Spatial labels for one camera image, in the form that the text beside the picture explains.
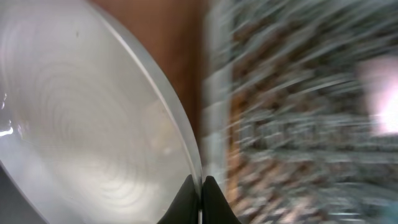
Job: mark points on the grey dishwasher rack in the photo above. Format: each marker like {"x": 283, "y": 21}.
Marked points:
{"x": 291, "y": 132}

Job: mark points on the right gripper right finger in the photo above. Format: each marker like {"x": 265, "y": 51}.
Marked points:
{"x": 215, "y": 208}

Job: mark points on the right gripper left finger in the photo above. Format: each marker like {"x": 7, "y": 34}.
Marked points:
{"x": 184, "y": 209}

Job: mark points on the grey plate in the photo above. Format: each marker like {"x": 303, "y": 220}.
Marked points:
{"x": 91, "y": 129}

